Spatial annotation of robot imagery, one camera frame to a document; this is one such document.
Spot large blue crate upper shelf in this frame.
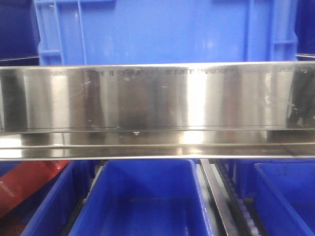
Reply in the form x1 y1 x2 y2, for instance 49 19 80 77
34 0 298 65

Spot blue bin centre front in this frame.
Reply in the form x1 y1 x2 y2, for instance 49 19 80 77
70 159 213 236

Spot blue bin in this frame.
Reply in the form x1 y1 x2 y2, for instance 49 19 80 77
0 160 98 236
70 159 213 236
228 158 315 198
254 162 315 236

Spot blue bin right rear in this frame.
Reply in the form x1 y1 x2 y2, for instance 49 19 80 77
228 158 315 198

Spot white roller track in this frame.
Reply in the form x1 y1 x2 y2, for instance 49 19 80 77
215 159 268 236

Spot blue bin left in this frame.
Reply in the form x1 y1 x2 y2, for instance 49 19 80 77
0 160 98 236

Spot red packaging bag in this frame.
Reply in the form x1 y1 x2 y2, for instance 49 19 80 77
0 160 69 217

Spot blue bin right front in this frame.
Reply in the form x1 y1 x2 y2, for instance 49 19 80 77
254 162 315 236

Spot dark blue crate upper left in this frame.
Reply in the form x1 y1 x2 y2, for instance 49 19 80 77
0 0 39 59

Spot stainless steel shelf rail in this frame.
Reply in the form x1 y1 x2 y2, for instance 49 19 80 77
0 61 315 161

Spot steel divider rail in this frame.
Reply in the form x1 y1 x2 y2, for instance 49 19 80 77
200 159 239 236

